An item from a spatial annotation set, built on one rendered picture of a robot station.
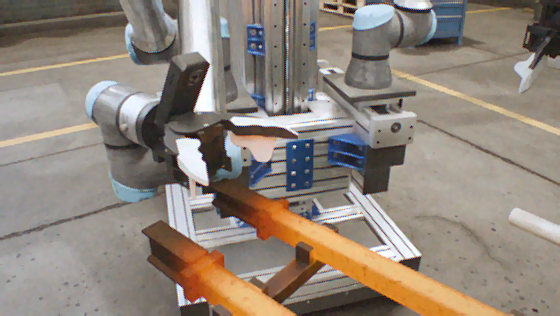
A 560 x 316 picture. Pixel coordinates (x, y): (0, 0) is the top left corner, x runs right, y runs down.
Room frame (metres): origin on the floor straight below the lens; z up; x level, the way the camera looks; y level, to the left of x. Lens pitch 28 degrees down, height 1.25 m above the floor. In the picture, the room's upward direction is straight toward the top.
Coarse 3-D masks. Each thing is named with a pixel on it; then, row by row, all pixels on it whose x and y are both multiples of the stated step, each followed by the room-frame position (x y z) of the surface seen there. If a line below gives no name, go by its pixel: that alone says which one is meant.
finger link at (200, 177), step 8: (184, 144) 0.46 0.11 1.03; (192, 144) 0.46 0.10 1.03; (184, 152) 0.44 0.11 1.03; (192, 152) 0.44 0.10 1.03; (200, 152) 0.45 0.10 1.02; (184, 160) 0.42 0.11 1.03; (192, 160) 0.42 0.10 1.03; (200, 160) 0.42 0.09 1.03; (184, 168) 0.42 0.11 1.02; (192, 168) 0.41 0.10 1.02; (200, 168) 0.40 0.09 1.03; (192, 176) 0.40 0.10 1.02; (200, 176) 0.40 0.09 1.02; (208, 176) 0.40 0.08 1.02; (192, 184) 0.42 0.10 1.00; (208, 184) 0.39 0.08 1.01; (192, 192) 0.42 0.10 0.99
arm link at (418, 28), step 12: (396, 0) 1.39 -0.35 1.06; (408, 0) 1.36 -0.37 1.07; (420, 0) 1.35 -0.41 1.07; (408, 12) 1.34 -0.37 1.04; (420, 12) 1.34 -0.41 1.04; (432, 12) 1.39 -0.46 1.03; (408, 24) 1.33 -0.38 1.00; (420, 24) 1.34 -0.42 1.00; (432, 24) 1.37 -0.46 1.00; (408, 36) 1.33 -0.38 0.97; (420, 36) 1.35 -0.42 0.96
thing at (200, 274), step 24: (168, 240) 0.36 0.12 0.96; (192, 240) 0.36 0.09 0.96; (168, 264) 0.36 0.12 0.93; (192, 264) 0.33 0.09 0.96; (216, 264) 0.34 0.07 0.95; (192, 288) 0.31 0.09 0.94; (216, 288) 0.31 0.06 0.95; (240, 288) 0.31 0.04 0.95; (240, 312) 0.28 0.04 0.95; (264, 312) 0.28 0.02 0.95; (288, 312) 0.28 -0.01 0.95
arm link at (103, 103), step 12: (96, 84) 0.66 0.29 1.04; (108, 84) 0.65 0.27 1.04; (120, 84) 0.65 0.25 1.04; (96, 96) 0.63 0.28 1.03; (108, 96) 0.62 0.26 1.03; (120, 96) 0.60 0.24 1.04; (96, 108) 0.62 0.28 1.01; (108, 108) 0.60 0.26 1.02; (120, 108) 0.58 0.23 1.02; (96, 120) 0.63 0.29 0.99; (108, 120) 0.59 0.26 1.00; (108, 132) 0.60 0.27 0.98; (120, 132) 0.58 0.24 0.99; (108, 144) 0.61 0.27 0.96; (120, 144) 0.60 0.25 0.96
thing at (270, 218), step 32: (224, 192) 0.47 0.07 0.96; (256, 192) 0.47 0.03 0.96; (256, 224) 0.42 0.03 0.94; (288, 224) 0.41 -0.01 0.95; (320, 256) 0.37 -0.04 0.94; (352, 256) 0.35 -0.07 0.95; (384, 256) 0.35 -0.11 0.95; (384, 288) 0.32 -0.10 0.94; (416, 288) 0.30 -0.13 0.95; (448, 288) 0.30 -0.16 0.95
